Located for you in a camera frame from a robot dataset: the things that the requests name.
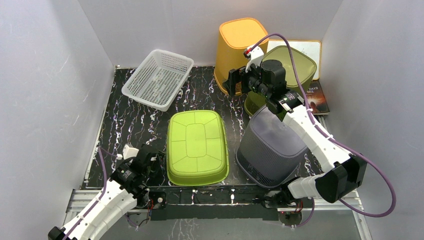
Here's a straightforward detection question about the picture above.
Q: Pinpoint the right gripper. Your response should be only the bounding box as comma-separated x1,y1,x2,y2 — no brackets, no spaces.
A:
222,59,271,99

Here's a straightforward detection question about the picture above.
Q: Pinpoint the olive green mesh basket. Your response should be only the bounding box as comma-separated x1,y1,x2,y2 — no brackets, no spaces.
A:
244,45,318,116

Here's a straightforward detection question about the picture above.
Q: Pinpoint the lime green plastic tray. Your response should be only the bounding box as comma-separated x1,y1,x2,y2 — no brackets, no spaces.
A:
166,110,230,187

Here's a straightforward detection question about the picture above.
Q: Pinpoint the orange mesh basket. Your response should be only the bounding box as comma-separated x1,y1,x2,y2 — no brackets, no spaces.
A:
213,17,268,95

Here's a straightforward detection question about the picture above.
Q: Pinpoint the white perforated plastic basket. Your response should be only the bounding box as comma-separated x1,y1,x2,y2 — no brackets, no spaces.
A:
121,49,194,112

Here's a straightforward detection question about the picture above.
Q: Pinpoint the grey mesh basket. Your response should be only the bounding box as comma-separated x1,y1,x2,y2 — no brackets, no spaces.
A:
236,106,312,189

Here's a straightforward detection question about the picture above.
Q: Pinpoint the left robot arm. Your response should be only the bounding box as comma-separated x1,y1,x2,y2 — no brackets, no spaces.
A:
47,144,166,240

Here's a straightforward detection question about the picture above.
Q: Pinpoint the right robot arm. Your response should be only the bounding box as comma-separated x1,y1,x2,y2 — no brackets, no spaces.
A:
222,59,367,207

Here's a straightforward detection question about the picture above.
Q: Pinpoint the dark paperback book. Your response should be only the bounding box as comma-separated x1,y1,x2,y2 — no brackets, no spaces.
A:
305,80,330,116

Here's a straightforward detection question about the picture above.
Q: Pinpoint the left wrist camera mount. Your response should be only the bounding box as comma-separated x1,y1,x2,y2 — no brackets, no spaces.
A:
116,144,139,160

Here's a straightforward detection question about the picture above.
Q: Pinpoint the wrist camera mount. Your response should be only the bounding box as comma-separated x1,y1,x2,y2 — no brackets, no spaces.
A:
116,144,139,160
243,45,264,73

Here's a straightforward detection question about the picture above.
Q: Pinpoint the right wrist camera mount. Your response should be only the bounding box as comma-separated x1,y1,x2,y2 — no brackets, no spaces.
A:
243,45,264,73

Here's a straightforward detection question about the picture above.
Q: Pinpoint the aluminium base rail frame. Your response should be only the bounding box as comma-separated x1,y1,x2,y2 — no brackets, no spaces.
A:
58,115,374,240

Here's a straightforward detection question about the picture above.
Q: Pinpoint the small whiteboard with yellow frame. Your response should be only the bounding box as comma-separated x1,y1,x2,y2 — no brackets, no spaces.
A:
288,40,322,81

